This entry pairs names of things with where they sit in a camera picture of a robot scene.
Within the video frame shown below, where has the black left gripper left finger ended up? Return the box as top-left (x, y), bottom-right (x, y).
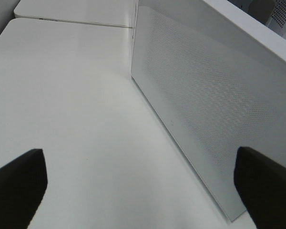
top-left (0, 149), bottom-right (48, 229)

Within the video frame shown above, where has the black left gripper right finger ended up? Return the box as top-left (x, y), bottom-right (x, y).
top-left (234, 146), bottom-right (286, 229)

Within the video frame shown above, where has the white microwave door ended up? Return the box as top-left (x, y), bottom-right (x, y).
top-left (131, 0), bottom-right (286, 221)

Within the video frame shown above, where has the white microwave oven body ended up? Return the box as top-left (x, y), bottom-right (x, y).
top-left (228, 0), bottom-right (286, 46)

